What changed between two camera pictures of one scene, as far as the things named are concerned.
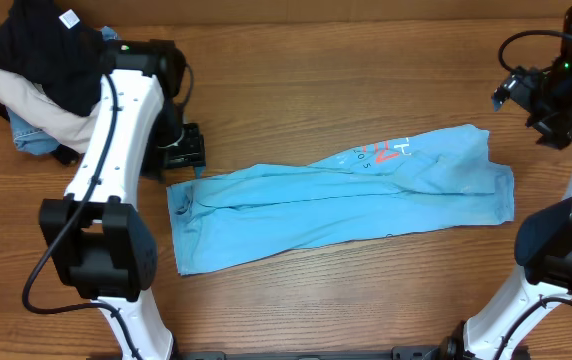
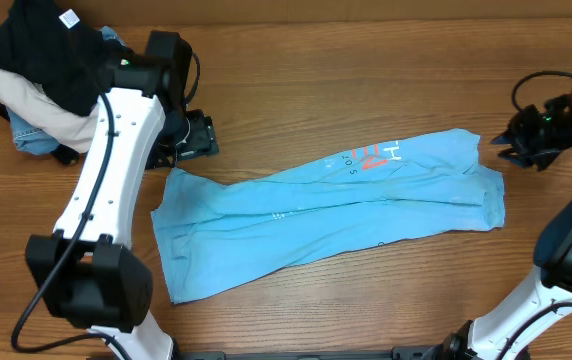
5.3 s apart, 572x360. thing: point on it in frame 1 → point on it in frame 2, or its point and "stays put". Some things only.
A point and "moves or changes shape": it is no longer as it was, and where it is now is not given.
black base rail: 396,353 stays put
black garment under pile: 62,153 stays put
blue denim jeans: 32,140 stays put
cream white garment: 66,127 stays put
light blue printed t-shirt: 424,182 moves or changes shape
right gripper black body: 518,86 → 524,138
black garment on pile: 46,44 stays put
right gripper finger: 498,97 → 505,138
